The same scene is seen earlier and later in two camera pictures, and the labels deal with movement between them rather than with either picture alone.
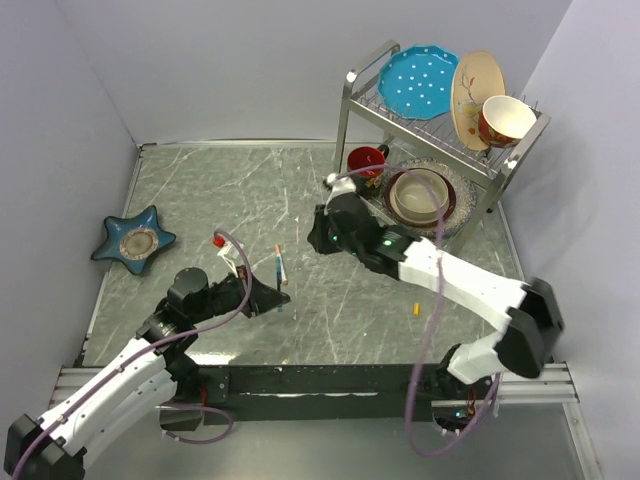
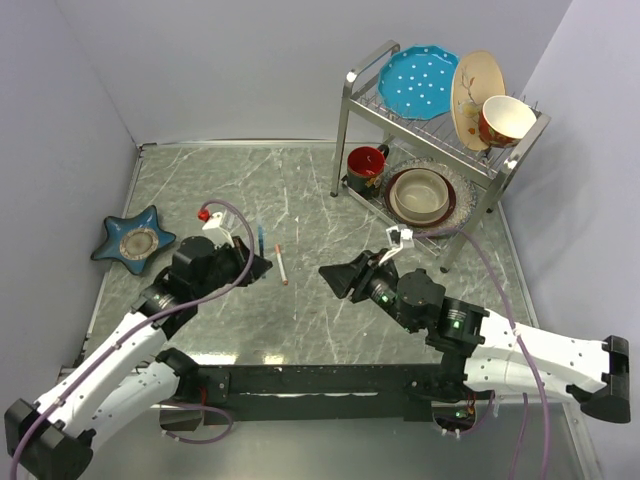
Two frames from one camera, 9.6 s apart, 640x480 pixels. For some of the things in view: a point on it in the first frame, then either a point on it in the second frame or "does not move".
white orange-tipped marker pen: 282,265 does not move
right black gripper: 317,236 to 340,277
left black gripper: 263,298 to 240,254
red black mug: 368,183 does not move
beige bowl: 419,195 does not move
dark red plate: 390,183 does not move
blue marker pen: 279,278 to 261,241
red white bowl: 504,121 does not move
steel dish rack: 422,175 does not move
